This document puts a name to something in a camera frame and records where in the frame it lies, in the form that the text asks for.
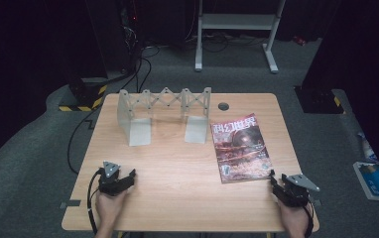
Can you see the person's right hand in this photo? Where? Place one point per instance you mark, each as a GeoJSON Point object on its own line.
{"type": "Point", "coordinates": [295, 218]}

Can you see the white and blue bottle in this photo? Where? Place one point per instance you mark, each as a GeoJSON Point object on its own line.
{"type": "Point", "coordinates": [367, 148]}

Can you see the black yellow striped column base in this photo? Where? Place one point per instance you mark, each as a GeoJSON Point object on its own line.
{"type": "Point", "coordinates": [85, 95]}

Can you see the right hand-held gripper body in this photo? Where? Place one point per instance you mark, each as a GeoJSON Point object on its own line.
{"type": "Point", "coordinates": [293, 193]}

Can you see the white metal expandable book rack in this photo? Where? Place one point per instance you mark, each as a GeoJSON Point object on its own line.
{"type": "Point", "coordinates": [139, 132]}

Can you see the grey round table grommet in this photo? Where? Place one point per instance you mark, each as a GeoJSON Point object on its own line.
{"type": "Point", "coordinates": [223, 106]}

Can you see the black column base yellow marks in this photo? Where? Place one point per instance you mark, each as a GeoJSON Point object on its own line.
{"type": "Point", "coordinates": [319, 100]}

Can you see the blue and white box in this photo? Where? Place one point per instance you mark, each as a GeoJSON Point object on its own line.
{"type": "Point", "coordinates": [376, 183]}

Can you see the red cover magazine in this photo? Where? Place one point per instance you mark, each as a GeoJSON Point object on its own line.
{"type": "Point", "coordinates": [240, 148]}

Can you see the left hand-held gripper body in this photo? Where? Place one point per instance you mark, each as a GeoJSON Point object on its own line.
{"type": "Point", "coordinates": [109, 180]}

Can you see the white metal stand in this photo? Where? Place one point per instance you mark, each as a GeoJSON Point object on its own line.
{"type": "Point", "coordinates": [237, 21]}

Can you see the grey tape strip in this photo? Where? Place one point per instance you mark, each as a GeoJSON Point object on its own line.
{"type": "Point", "coordinates": [70, 204]}

